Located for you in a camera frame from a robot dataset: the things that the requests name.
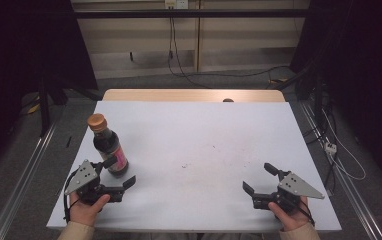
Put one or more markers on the aluminium floor rail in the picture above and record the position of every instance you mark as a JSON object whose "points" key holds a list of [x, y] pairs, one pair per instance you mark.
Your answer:
{"points": [[19, 180], [342, 176]]}

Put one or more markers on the person's right hand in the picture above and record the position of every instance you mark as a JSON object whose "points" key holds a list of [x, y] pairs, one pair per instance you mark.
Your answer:
{"points": [[294, 219]]}

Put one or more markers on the orange bottle cap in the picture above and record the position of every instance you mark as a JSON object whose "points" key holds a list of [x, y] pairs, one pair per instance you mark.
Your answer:
{"points": [[97, 122]]}

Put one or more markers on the wooden table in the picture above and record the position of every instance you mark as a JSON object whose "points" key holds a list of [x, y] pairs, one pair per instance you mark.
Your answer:
{"points": [[179, 95]]}

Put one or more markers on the dark soy sauce bottle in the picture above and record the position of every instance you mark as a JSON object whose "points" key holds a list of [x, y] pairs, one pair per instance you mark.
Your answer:
{"points": [[107, 143]]}

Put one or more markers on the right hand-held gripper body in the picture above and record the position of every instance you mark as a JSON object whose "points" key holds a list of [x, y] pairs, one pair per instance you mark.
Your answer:
{"points": [[294, 186]]}

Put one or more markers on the person's left hand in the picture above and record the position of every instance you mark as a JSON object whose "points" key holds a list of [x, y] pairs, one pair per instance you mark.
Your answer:
{"points": [[85, 213]]}

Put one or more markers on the white wall outlet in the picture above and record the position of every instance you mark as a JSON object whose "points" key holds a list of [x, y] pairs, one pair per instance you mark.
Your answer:
{"points": [[176, 3]]}

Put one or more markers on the black curtain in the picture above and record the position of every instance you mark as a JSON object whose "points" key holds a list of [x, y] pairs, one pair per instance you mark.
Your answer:
{"points": [[359, 66], [29, 66]]}

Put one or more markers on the white power strip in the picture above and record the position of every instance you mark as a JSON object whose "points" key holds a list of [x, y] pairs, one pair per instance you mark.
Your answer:
{"points": [[330, 147]]}

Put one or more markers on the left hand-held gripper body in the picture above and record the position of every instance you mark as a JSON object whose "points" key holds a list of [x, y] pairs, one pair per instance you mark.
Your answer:
{"points": [[85, 178]]}

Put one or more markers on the white table board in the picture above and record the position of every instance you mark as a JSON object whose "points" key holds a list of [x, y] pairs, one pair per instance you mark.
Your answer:
{"points": [[195, 140]]}

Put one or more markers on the black metal stand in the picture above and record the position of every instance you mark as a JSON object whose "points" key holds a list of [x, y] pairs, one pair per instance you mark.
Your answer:
{"points": [[44, 106]]}

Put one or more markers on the black horizontal frame bar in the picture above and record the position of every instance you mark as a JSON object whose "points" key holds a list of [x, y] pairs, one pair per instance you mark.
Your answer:
{"points": [[192, 13]]}

